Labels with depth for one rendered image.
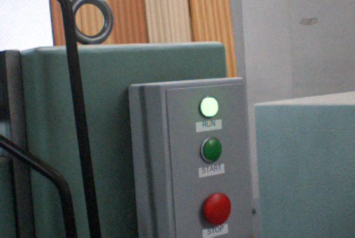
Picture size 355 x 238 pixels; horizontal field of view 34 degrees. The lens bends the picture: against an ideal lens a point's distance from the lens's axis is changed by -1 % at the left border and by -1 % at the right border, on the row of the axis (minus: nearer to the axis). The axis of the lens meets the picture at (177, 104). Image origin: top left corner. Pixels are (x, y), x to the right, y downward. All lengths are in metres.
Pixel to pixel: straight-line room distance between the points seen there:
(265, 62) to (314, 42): 0.27
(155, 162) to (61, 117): 0.09
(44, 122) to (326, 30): 2.50
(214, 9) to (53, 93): 2.02
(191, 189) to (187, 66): 0.14
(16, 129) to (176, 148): 0.15
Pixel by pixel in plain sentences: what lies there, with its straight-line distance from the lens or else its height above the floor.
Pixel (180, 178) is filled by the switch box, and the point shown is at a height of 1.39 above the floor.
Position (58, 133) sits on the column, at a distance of 0.53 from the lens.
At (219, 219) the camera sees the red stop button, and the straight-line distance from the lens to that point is 0.55.
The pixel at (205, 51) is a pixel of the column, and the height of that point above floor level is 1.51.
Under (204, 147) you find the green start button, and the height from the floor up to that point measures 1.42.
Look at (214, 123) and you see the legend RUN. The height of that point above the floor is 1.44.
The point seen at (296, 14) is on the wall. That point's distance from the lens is 3.06.
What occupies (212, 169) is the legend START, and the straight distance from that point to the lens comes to 0.55.
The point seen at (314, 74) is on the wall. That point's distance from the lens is 3.00.
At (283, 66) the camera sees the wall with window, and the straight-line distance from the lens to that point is 3.03.
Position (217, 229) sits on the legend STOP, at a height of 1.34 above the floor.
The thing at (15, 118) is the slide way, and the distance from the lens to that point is 0.56.
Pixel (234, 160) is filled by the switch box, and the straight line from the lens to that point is 0.56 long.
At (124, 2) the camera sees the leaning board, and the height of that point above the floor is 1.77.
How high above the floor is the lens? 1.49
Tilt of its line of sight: 3 degrees down
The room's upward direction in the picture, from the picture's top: 4 degrees counter-clockwise
